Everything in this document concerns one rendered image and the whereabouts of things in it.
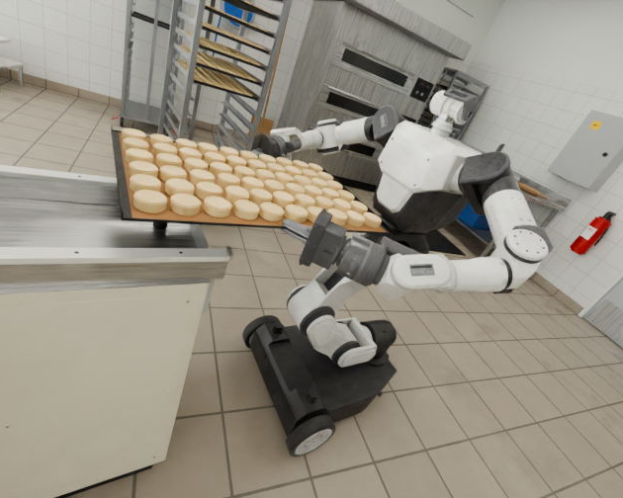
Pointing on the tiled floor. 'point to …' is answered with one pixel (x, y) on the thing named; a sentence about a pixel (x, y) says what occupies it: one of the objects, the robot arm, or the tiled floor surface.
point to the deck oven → (363, 75)
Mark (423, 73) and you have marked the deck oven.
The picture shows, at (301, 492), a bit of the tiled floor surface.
